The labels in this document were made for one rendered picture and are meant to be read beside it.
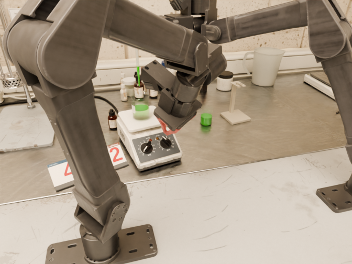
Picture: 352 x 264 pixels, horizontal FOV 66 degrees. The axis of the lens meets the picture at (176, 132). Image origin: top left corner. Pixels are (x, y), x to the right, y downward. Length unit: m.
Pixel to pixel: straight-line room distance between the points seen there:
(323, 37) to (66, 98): 0.49
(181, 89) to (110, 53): 0.75
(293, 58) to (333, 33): 0.93
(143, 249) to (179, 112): 0.28
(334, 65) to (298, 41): 0.95
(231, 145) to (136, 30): 0.55
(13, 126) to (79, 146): 0.67
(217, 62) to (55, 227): 0.48
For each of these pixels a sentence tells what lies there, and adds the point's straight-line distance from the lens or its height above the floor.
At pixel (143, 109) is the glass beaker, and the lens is 0.76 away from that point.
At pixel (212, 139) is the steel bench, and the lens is 0.86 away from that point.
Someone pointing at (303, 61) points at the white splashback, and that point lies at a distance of 1.59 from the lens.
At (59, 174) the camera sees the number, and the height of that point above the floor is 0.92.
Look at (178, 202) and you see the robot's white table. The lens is 0.65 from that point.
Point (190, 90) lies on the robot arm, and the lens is 0.53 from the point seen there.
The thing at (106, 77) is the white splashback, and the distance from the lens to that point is 1.23.
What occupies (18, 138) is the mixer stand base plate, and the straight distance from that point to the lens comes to 0.96.
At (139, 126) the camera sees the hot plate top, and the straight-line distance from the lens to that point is 0.75.
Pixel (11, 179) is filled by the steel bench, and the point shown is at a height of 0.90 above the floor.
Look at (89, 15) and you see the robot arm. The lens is 0.32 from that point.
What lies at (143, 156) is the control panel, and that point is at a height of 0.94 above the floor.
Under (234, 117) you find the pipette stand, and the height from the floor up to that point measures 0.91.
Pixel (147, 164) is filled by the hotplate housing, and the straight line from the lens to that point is 0.72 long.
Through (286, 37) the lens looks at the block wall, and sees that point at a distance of 1.54.
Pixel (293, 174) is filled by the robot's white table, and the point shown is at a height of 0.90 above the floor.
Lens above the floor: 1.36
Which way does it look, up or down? 31 degrees down
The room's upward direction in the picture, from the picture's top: 1 degrees clockwise
